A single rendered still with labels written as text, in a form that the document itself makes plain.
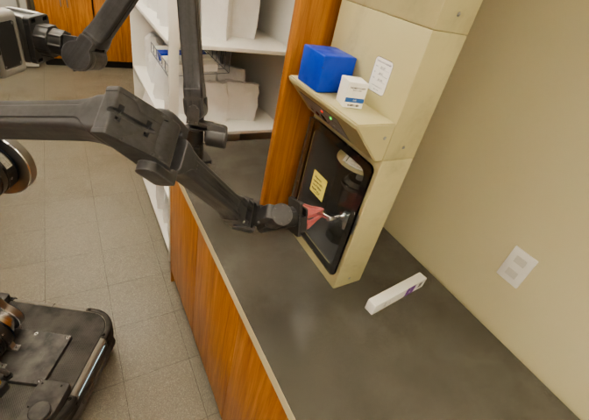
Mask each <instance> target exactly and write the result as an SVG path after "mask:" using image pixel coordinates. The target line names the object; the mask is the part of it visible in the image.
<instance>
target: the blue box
mask: <svg viewBox="0 0 589 420"><path fill-rule="evenodd" d="M356 61H357V58H355V57H353V56H351V55H350V54H348V53H346V52H344V51H342V50H340V49H338V48H336V47H333V46H317V45H308V44H305V45H304V49H303V54H302V62H301V66H300V71H299V75H298V79H299V80H300V81H301V82H303V83H305V84H306V85H307V86H309V87H310V88H312V89H313V90H314V91H315V92H323V93H337V92H338V88H339V85H340V82H341V78H342V75H349V76H352V74H353V70H354V68H355V64H356Z"/></svg>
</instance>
